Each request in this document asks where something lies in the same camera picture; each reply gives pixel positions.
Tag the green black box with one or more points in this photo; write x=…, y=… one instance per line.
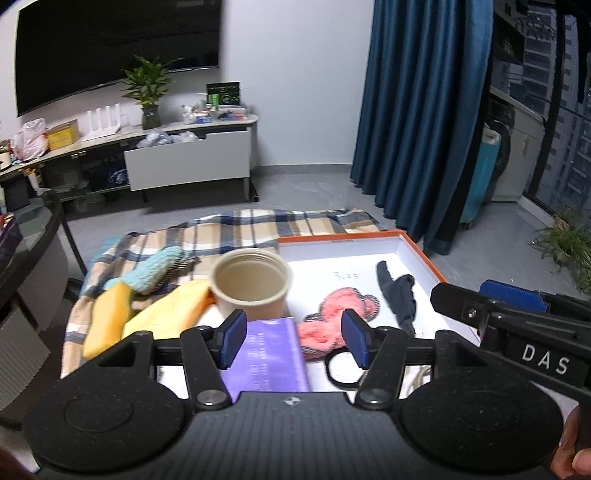
x=223, y=93

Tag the yellow green sponge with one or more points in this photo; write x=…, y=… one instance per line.
x=110, y=312

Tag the teal suitcase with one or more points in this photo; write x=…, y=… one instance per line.
x=491, y=162

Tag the yellow microfiber cloth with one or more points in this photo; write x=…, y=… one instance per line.
x=174, y=313

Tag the floor potted plant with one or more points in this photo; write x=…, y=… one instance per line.
x=567, y=241

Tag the orange white box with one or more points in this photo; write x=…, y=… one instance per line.
x=320, y=266

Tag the yellow box on cabinet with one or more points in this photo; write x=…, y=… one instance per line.
x=63, y=135

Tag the pink plastic bag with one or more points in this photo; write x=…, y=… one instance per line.
x=30, y=142

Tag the round black glass table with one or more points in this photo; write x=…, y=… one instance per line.
x=37, y=294

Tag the blue curtain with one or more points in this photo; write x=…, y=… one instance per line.
x=422, y=113

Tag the black wall television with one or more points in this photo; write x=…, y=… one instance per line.
x=66, y=47

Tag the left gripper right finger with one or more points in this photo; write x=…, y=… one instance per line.
x=359, y=338

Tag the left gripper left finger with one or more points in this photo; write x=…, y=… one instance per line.
x=228, y=339

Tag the plaid blanket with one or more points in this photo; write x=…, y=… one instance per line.
x=205, y=238

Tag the pink fluffy cloth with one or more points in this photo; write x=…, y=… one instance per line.
x=320, y=333

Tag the beige paper cup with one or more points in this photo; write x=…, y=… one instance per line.
x=253, y=280

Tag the person right hand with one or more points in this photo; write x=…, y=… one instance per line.
x=569, y=461

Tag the purple tissue pack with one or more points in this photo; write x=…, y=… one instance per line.
x=270, y=360

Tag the white tv cabinet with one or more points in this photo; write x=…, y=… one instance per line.
x=222, y=151

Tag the dark navy cloth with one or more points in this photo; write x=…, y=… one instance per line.
x=399, y=296

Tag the light blue knit cloth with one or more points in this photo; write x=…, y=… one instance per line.
x=155, y=271

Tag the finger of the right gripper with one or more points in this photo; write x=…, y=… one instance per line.
x=515, y=297
x=467, y=307

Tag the potted plant on cabinet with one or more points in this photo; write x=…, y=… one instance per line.
x=146, y=84

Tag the white router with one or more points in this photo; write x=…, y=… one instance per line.
x=103, y=122

